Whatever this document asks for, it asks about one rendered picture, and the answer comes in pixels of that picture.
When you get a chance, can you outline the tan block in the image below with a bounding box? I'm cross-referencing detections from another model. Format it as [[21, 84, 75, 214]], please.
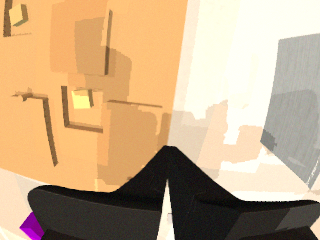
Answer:
[[9, 3, 29, 27], [72, 88, 93, 108]]

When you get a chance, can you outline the orange puzzle board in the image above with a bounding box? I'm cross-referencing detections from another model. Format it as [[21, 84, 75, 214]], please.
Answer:
[[0, 0, 188, 192]]

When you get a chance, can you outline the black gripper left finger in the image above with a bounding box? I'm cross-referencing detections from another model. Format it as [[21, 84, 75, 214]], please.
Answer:
[[27, 145, 171, 240]]

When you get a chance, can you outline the purple cube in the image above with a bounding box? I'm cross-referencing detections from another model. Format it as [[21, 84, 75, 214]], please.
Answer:
[[19, 211, 44, 240]]

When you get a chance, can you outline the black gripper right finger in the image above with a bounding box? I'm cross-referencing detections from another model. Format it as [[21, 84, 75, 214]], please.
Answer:
[[167, 147, 320, 240]]

